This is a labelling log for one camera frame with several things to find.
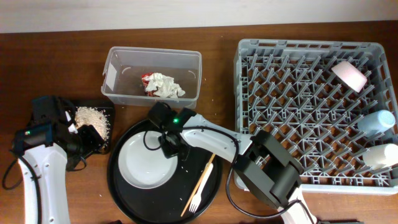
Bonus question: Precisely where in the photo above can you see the white tissue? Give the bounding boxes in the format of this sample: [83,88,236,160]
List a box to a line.
[155,73,176,98]

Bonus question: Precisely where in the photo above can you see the pile of rice scraps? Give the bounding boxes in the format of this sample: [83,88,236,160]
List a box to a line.
[75,107,110,141]

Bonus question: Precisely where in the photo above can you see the white cup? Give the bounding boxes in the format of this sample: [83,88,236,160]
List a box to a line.
[363,144,398,170]

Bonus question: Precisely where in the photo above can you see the grey dishwasher rack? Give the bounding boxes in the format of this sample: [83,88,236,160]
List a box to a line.
[234,39,397,195]

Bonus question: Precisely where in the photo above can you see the light blue cup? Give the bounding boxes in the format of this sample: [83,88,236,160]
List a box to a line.
[358,110,396,138]

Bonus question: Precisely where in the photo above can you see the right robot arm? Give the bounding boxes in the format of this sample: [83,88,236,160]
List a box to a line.
[148,102,318,223]

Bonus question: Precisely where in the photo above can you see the red snack wrapper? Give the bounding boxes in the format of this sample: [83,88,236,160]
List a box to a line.
[141,73,160,97]

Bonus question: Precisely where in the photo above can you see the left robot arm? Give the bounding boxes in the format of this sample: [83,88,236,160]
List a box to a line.
[11,95,105,223]

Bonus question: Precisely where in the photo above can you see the white plastic fork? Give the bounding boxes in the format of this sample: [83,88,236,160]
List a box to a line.
[189,164,213,213]

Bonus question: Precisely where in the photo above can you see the black round tray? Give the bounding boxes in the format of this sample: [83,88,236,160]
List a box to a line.
[107,119,223,223]

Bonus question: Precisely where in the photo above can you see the pink saucer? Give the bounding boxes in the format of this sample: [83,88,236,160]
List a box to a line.
[331,61,367,93]

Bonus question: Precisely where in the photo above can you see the grey plate with food scraps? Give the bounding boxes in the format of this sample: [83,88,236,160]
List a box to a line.
[118,131,178,189]

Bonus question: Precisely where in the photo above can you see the white napkin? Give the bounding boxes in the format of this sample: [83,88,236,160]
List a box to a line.
[165,83,186,98]

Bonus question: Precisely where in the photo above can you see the clear plastic bin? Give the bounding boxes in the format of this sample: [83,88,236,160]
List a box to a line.
[101,47,202,109]

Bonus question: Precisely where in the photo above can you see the black rectangular tray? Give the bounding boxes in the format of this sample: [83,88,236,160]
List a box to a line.
[71,99,116,154]

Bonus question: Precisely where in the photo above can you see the wooden chopstick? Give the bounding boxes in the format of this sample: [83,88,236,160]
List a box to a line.
[180,154,215,217]

